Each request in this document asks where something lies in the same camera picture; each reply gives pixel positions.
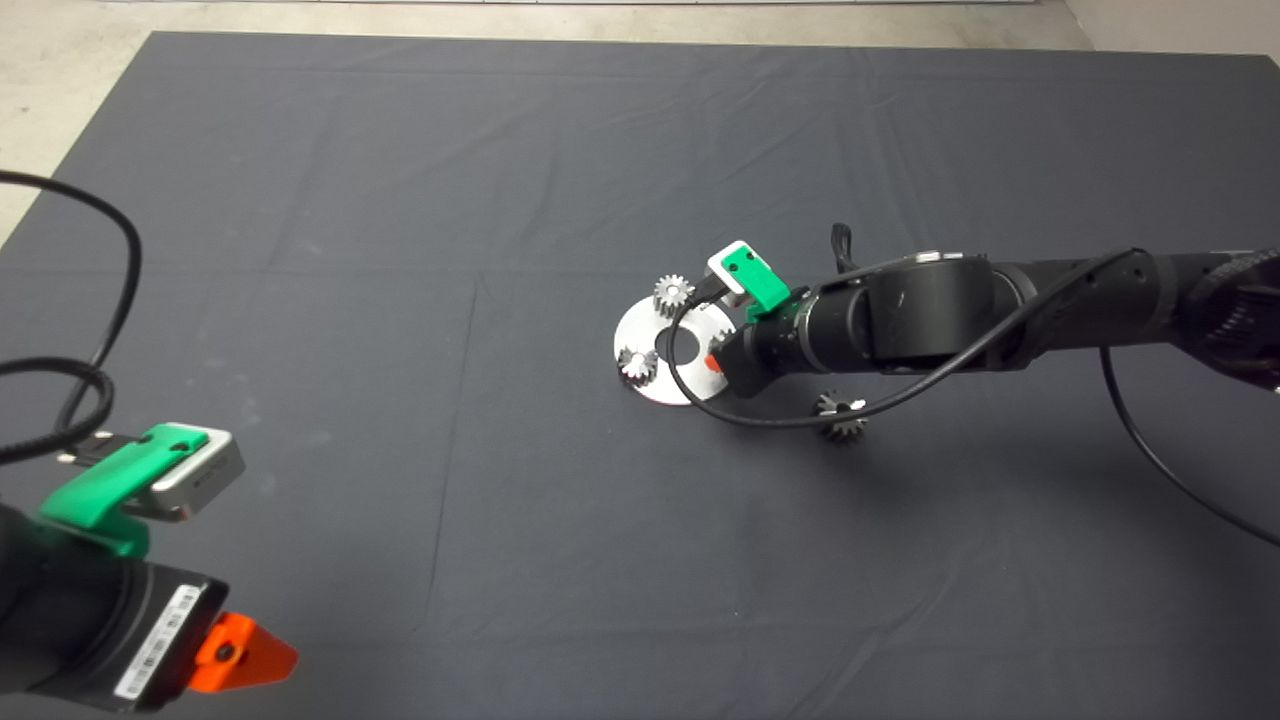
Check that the dark grey table cloth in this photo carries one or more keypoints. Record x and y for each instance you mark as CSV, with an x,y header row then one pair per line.
x,y
400,200

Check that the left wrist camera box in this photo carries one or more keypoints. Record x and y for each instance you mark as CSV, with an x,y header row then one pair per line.
x,y
205,478

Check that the large dark steel gear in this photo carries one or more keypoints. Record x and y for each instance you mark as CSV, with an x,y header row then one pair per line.
x,y
845,428

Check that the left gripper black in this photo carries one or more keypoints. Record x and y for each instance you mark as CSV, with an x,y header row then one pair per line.
x,y
160,640

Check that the right green camera mount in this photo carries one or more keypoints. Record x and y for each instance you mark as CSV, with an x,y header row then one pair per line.
x,y
760,285

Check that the left green camera mount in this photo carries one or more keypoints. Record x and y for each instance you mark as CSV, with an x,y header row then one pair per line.
x,y
100,490

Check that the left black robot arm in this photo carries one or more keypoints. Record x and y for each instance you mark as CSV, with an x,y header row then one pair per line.
x,y
50,600

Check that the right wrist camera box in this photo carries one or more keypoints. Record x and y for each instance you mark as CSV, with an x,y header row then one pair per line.
x,y
715,265

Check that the small steel gear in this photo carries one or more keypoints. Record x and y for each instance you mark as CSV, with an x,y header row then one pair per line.
x,y
672,295
637,366

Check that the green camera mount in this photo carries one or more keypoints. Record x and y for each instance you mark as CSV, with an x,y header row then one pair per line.
x,y
100,490
760,285

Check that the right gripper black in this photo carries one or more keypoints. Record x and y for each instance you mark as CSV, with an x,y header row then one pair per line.
x,y
775,350

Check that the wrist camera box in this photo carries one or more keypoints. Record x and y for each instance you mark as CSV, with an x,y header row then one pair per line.
x,y
205,478
715,265

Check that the round metal plate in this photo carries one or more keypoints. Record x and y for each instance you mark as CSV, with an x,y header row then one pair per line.
x,y
635,325

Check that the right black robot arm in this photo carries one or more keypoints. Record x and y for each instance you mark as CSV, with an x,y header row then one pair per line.
x,y
1080,300

